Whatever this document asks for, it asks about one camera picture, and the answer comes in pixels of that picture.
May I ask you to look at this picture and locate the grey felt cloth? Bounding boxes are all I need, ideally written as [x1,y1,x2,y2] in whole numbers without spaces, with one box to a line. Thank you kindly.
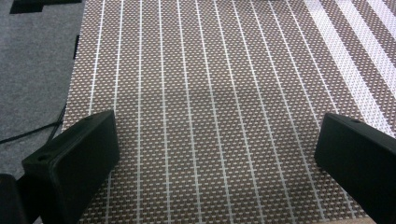
[0,0,87,180]

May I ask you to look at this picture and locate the black cable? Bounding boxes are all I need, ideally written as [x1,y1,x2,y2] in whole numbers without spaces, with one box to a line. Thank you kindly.
[0,104,68,145]

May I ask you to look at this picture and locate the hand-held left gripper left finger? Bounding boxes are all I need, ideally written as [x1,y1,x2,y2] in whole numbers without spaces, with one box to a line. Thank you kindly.
[21,109,120,224]

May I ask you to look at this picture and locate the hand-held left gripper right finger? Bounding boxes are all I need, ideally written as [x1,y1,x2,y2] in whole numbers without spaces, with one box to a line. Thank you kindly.
[314,112,396,224]

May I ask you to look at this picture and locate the black flat object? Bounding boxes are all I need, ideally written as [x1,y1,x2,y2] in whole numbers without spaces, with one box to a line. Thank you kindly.
[8,0,83,15]

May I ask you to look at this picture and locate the brown woven striped placemat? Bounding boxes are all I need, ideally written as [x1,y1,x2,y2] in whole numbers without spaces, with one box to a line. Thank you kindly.
[61,0,396,224]

